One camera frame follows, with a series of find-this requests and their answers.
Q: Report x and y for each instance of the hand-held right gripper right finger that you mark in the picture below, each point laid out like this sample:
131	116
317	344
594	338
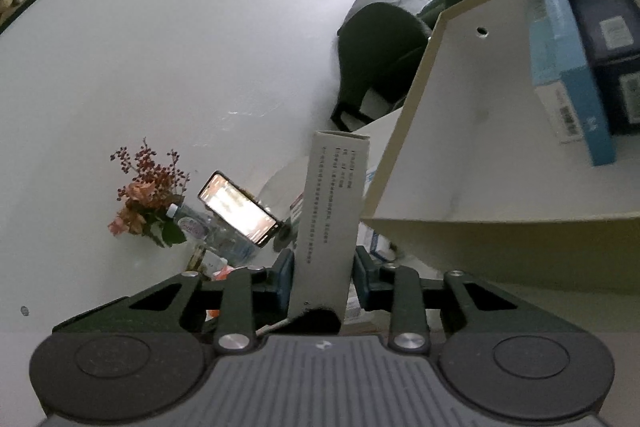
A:
362	282

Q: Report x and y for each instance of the artificial flower bouquet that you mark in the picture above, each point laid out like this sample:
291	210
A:
150	192

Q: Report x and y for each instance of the orange tissue box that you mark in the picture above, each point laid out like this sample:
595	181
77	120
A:
225	274

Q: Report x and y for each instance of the white and blue flat box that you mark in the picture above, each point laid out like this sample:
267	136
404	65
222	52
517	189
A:
377	247

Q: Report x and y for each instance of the round black phone stand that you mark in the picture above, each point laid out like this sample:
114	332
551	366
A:
284	234

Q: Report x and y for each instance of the grey text printed box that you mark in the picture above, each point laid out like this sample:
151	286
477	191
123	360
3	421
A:
330	207

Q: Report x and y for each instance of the clear plastic bottle vase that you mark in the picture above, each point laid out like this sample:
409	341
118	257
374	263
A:
192	223

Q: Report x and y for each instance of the small glass jar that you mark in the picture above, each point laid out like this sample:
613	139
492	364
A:
202	259

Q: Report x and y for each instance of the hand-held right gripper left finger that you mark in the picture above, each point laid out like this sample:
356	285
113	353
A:
284	282

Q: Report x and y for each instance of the large cardboard box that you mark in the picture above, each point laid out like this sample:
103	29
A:
475	132

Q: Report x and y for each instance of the black smartphone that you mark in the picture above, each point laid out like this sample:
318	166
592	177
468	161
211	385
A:
235	207

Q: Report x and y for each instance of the dark blue box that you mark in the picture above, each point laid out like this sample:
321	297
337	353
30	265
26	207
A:
607	12

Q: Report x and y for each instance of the red striped small box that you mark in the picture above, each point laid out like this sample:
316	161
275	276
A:
297	207

